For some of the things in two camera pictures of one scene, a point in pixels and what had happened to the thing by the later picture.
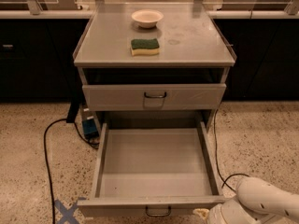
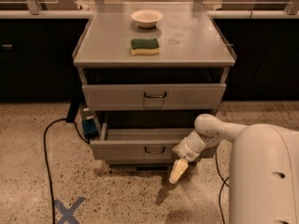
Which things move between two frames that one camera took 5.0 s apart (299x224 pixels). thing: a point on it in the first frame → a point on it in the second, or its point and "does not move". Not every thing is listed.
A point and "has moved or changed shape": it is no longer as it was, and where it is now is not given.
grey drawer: (130, 97) does not move
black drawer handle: (161, 96) does not move
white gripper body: (220, 215) → (187, 152)
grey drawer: (136, 170) has moved or changed shape
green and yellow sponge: (144, 47) does not move
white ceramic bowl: (147, 18) does not move
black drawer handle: (157, 215) → (154, 152)
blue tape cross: (67, 213) does not move
